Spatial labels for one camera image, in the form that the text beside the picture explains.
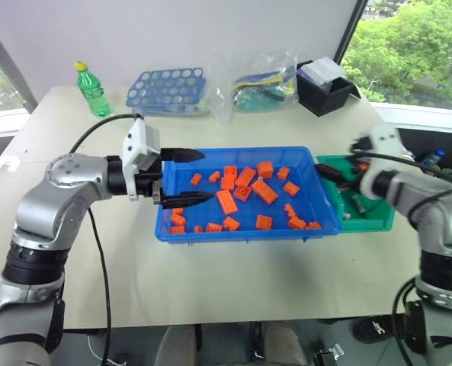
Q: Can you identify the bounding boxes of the black shoe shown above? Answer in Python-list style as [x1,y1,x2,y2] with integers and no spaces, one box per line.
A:
[349,315,395,344]

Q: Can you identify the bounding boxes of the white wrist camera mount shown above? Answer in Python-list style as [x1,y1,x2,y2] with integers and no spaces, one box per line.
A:
[357,124,412,200]
[121,117,162,202]

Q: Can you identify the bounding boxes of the white and purple packet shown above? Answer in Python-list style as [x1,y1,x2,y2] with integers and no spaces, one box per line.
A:
[300,56,348,85]

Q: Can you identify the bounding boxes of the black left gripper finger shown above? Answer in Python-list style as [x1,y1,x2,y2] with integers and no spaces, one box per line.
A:
[160,191,214,210]
[161,147,207,164]

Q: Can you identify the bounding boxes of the black post under table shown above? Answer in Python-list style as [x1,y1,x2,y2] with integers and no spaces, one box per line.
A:
[248,322,267,366]

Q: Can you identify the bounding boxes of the green plastic bin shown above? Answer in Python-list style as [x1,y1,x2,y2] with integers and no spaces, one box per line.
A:
[316,154,396,233]

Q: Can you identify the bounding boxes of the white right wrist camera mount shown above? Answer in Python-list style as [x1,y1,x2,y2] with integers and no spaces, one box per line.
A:
[357,124,412,200]

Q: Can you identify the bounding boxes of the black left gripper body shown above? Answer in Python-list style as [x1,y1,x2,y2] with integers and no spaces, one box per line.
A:
[135,159,166,207]

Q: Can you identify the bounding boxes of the bottle with blue cap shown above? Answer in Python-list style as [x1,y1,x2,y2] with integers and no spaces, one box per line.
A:
[419,149,447,169]

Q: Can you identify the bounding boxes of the black open box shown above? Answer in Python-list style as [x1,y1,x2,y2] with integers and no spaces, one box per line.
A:
[296,59,362,117]

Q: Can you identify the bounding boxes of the grey rounded shape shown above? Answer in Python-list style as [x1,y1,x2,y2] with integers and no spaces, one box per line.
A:
[265,322,307,366]
[155,326,198,366]

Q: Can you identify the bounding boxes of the thin white wire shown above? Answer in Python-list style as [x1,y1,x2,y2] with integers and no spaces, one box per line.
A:
[86,335,130,366]

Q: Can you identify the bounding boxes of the blue plastic bin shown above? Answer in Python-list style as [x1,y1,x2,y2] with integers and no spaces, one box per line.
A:
[155,146,343,244]

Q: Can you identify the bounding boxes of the long orange brick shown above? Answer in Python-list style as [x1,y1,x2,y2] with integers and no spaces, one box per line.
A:
[235,166,257,188]
[215,189,239,215]
[251,178,279,206]

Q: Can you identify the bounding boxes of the green bottle with yellow cap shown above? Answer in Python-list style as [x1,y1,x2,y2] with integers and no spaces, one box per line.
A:
[75,60,114,117]

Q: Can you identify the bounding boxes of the silver metal clamp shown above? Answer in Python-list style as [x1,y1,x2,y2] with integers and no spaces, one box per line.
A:
[312,342,345,366]

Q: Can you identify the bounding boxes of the grey window frame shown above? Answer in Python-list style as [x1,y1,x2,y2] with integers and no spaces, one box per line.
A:
[0,13,38,114]

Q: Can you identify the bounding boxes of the clear bag with colourful items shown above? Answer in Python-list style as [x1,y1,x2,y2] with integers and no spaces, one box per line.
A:
[231,49,300,114]

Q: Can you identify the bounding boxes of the blue test tube rack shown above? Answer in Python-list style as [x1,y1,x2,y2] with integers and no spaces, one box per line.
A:
[125,67,207,117]

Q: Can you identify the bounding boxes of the empty clear plastic bag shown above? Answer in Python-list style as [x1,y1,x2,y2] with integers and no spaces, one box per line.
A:
[206,53,242,125]

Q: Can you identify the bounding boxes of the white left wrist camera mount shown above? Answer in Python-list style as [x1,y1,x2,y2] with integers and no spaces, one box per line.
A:
[121,117,162,202]

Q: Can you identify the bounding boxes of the black window frame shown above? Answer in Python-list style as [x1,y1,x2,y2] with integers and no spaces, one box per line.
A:
[334,0,370,66]

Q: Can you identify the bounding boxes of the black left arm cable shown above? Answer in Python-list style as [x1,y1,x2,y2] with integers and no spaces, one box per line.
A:
[69,113,143,366]

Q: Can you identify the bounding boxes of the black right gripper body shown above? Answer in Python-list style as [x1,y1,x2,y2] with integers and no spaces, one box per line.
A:
[347,135,372,185]

